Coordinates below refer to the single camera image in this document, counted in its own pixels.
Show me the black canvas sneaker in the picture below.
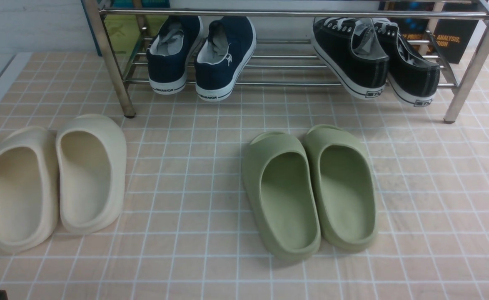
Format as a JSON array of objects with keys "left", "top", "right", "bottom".
[
  {"left": 372, "top": 18, "right": 440, "bottom": 108},
  {"left": 311, "top": 17, "right": 390, "bottom": 100}
]

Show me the silver metal shoe rack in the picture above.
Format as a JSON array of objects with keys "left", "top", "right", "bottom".
[{"left": 83, "top": 0, "right": 489, "bottom": 124}]

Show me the left green foam slipper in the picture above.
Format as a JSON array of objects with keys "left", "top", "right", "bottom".
[{"left": 241, "top": 131, "right": 321, "bottom": 262}]

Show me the green foam slipper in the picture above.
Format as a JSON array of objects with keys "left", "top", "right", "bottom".
[
  {"left": 303, "top": 125, "right": 377, "bottom": 251},
  {"left": 241, "top": 131, "right": 321, "bottom": 262}
]

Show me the right navy canvas sneaker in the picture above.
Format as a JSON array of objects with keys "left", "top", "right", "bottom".
[{"left": 194, "top": 16, "right": 257, "bottom": 101}]

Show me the navy canvas sneaker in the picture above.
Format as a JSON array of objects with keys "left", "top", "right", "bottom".
[
  {"left": 194, "top": 16, "right": 257, "bottom": 101},
  {"left": 146, "top": 15, "right": 203, "bottom": 95}
]

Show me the right green foam slipper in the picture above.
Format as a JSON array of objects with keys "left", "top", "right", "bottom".
[{"left": 303, "top": 125, "right": 377, "bottom": 251}]

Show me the left navy canvas sneaker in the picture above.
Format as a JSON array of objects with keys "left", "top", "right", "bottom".
[{"left": 146, "top": 15, "right": 203, "bottom": 95}]

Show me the right cream foam slipper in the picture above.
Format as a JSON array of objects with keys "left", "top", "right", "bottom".
[{"left": 55, "top": 114, "right": 127, "bottom": 234}]

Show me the cream foam slipper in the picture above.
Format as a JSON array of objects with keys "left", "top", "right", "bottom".
[
  {"left": 55, "top": 114, "right": 127, "bottom": 234},
  {"left": 0, "top": 126, "right": 59, "bottom": 254}
]

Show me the yellow-green box blue edge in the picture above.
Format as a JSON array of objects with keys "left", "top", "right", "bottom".
[{"left": 81, "top": 0, "right": 170, "bottom": 56}]

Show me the left cream foam slipper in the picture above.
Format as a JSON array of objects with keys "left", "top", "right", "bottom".
[{"left": 0, "top": 126, "right": 59, "bottom": 254}]

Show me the black book orange lettering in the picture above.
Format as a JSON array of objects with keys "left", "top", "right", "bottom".
[{"left": 379, "top": 2, "right": 478, "bottom": 63}]

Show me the dark object bottom corner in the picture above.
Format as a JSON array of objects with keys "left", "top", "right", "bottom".
[{"left": 0, "top": 289, "right": 8, "bottom": 300}]

